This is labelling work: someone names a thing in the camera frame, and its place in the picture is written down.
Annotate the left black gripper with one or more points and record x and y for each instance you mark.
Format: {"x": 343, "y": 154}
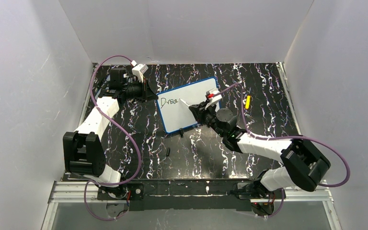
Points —
{"x": 143, "y": 89}

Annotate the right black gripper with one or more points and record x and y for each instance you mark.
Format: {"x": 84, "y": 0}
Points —
{"x": 201, "y": 112}

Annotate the black white marker pen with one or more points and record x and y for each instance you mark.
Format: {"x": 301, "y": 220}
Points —
{"x": 184, "y": 102}

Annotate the blue framed whiteboard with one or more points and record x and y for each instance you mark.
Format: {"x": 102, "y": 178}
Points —
{"x": 174, "y": 113}

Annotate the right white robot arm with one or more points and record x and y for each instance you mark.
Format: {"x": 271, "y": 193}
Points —
{"x": 304, "y": 165}

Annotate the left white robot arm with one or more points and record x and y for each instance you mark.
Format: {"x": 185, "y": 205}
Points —
{"x": 83, "y": 151}

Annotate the yellow marker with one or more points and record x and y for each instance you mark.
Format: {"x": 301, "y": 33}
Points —
{"x": 247, "y": 102}

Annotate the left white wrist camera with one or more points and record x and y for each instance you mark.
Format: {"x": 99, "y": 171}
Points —
{"x": 138, "y": 70}

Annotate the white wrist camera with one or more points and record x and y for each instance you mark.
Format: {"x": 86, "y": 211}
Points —
{"x": 138, "y": 70}
{"x": 213, "y": 97}

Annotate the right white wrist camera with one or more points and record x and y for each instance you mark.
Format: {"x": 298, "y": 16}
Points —
{"x": 213, "y": 97}

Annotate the whiteboard wire stand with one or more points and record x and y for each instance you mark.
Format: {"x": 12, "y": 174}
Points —
{"x": 181, "y": 132}

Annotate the aluminium front rail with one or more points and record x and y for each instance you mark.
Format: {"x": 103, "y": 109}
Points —
{"x": 72, "y": 192}

